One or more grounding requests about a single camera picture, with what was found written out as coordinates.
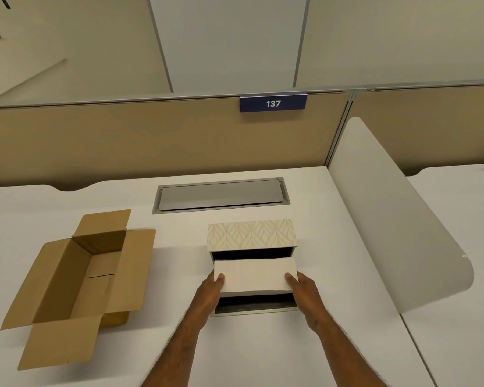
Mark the person's right hand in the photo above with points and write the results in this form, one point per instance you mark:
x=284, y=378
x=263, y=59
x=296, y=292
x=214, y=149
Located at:
x=307, y=297

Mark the person's left hand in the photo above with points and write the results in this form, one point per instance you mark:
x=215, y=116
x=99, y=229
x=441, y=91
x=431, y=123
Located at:
x=208, y=292

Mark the person's left thumb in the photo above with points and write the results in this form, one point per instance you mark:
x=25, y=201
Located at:
x=219, y=278

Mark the person's right thumb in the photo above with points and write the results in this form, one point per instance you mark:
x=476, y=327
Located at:
x=292, y=281

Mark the white stack of paper towels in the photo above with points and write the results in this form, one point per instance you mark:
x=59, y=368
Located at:
x=255, y=274

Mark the person's right forearm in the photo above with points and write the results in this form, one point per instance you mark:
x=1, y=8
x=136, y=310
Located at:
x=347, y=354

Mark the person's left forearm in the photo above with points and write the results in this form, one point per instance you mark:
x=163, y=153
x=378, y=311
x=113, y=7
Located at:
x=173, y=350

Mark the patterned beige storage box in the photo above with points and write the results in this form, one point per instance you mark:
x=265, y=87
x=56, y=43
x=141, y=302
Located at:
x=251, y=253

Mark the white curved desk divider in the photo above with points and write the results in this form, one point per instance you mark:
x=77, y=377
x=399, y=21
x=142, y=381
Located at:
x=395, y=213

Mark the open brown cardboard box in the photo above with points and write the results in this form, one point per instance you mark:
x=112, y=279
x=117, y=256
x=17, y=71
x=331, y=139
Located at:
x=78, y=286

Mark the beige cubicle partition panel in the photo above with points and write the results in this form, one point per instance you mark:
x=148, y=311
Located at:
x=427, y=124
x=161, y=136

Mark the blue desk number sign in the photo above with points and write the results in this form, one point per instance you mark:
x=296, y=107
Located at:
x=273, y=103

